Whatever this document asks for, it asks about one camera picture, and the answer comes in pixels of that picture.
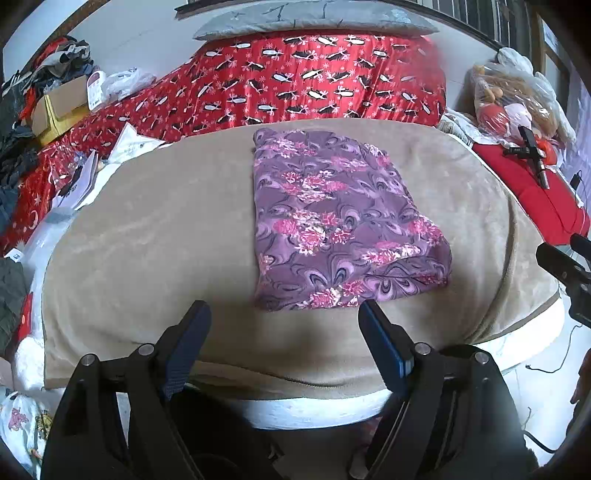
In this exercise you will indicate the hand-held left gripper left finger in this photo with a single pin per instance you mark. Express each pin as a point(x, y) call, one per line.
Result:
point(189, 350)

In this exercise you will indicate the window with bars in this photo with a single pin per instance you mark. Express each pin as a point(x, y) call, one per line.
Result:
point(485, 18)

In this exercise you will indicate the red printed blanket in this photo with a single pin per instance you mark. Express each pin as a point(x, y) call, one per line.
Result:
point(323, 69)

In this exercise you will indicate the plastic bag of toys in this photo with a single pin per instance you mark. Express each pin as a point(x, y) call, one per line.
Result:
point(508, 101)

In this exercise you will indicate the dark grey cloth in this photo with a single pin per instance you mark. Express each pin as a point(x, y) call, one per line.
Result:
point(11, 295)

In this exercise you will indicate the white patterned cloth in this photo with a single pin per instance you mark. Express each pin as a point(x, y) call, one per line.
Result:
point(455, 129)

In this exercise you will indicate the small black device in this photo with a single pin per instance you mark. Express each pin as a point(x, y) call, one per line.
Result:
point(576, 181)

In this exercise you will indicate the purple floral garment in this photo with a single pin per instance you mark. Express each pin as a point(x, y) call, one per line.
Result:
point(332, 221)

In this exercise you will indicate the cartoon printed cloth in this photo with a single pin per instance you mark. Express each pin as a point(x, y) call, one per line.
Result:
point(23, 424)

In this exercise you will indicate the white plastic bag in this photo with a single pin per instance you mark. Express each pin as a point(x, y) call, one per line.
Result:
point(124, 83)

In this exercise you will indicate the white papers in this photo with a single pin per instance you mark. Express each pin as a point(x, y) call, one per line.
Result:
point(129, 143)

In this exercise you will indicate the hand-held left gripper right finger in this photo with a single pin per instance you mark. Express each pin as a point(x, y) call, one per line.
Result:
point(388, 355)

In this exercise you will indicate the pile of dark clothes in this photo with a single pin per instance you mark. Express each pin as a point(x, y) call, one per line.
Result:
point(18, 152)

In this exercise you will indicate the cardboard box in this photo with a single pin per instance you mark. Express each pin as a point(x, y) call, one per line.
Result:
point(64, 101)

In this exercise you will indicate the red cushion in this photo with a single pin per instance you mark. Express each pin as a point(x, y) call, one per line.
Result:
point(531, 203)

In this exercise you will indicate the beige fleece blanket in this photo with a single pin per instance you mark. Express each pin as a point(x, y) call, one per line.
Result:
point(138, 258)

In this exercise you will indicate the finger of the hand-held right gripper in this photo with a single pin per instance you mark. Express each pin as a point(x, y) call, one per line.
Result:
point(582, 243)
point(558, 263)

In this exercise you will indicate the grey pillow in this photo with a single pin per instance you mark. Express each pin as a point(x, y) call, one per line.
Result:
point(314, 18)

